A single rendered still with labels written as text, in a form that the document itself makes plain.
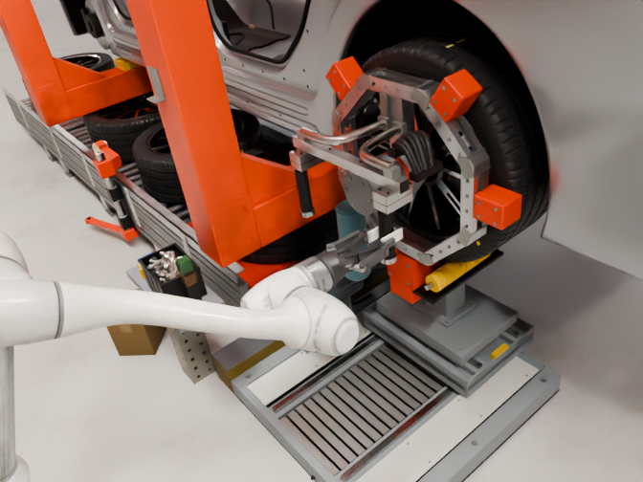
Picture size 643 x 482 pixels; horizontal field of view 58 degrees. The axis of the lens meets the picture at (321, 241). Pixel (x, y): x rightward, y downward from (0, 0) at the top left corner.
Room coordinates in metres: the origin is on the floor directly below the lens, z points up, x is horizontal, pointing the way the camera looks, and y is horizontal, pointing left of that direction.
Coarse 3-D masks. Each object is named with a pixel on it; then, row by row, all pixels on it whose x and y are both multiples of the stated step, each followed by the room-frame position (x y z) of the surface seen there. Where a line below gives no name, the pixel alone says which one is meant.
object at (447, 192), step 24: (360, 120) 1.69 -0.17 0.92; (360, 144) 1.69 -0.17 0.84; (384, 144) 1.64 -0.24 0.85; (432, 144) 1.47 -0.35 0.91; (456, 168) 1.41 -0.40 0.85; (432, 192) 1.47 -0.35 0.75; (456, 192) 1.41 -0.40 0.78; (408, 216) 1.56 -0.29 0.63; (432, 216) 1.56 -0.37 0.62; (456, 216) 1.53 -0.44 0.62
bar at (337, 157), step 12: (300, 144) 1.48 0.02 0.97; (312, 144) 1.44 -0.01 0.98; (324, 144) 1.43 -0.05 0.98; (324, 156) 1.39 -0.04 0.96; (336, 156) 1.35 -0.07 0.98; (348, 156) 1.34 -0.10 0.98; (348, 168) 1.31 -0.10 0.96; (360, 168) 1.27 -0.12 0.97; (372, 168) 1.25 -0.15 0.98; (372, 180) 1.24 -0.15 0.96; (384, 180) 1.20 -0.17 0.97; (396, 180) 1.18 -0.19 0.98; (408, 180) 1.18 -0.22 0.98
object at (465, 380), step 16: (368, 320) 1.63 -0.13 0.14; (384, 320) 1.61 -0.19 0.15; (384, 336) 1.57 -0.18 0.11; (400, 336) 1.50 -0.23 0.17; (512, 336) 1.42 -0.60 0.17; (528, 336) 1.43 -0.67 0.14; (416, 352) 1.43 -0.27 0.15; (432, 352) 1.42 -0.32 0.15; (480, 352) 1.39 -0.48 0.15; (496, 352) 1.34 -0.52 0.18; (512, 352) 1.38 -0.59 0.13; (432, 368) 1.37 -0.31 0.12; (448, 368) 1.32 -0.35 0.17; (464, 368) 1.32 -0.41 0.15; (480, 368) 1.30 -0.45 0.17; (496, 368) 1.33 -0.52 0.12; (448, 384) 1.31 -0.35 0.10; (464, 384) 1.25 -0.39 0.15; (480, 384) 1.29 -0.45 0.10
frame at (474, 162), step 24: (384, 72) 1.52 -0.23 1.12; (360, 96) 1.55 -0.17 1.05; (408, 96) 1.39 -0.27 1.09; (336, 120) 1.64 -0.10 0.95; (432, 120) 1.33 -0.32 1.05; (456, 120) 1.32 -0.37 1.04; (456, 144) 1.26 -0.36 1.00; (480, 144) 1.27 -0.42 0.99; (480, 168) 1.23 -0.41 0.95; (408, 240) 1.44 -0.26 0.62; (456, 240) 1.26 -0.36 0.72
